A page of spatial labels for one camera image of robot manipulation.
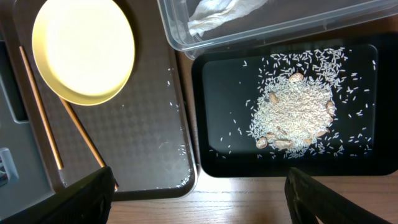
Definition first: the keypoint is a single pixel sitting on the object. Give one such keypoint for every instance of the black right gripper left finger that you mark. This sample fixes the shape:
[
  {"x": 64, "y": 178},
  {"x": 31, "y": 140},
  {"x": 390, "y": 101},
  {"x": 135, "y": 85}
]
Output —
[{"x": 86, "y": 201}]

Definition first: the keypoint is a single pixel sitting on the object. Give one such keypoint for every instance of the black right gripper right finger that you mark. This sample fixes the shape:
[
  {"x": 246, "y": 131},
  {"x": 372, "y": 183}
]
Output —
[{"x": 309, "y": 201}]

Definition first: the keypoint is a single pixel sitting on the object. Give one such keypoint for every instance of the rice food scraps pile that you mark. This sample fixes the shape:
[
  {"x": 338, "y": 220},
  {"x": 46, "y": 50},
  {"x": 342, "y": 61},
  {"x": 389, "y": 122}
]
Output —
[{"x": 292, "y": 105}]

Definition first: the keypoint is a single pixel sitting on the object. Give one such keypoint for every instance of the wooden chopstick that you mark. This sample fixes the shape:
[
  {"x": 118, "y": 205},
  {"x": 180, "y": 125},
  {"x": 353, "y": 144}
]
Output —
[
  {"x": 41, "y": 109},
  {"x": 83, "y": 132}
]

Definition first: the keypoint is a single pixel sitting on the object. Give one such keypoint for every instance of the yellow plate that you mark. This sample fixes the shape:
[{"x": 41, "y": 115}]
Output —
[{"x": 84, "y": 49}]

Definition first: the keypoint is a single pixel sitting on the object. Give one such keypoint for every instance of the white napkin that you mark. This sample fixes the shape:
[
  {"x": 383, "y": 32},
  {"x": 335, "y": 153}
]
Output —
[{"x": 210, "y": 14}]

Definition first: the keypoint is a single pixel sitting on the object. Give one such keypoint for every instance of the black waste tray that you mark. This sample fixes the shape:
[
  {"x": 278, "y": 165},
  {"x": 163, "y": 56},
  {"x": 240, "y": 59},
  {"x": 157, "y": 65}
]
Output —
[{"x": 382, "y": 159}]

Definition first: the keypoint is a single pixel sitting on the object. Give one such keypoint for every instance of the clear plastic waste bin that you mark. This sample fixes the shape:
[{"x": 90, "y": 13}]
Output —
[{"x": 272, "y": 22}]

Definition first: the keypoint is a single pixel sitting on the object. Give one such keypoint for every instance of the grey plastic dish rack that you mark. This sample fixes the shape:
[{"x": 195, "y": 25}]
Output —
[{"x": 23, "y": 179}]

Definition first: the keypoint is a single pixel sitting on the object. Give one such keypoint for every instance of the dark brown serving tray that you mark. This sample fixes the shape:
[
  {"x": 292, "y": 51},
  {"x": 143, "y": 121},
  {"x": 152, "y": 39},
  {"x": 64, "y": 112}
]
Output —
[{"x": 142, "y": 133}]

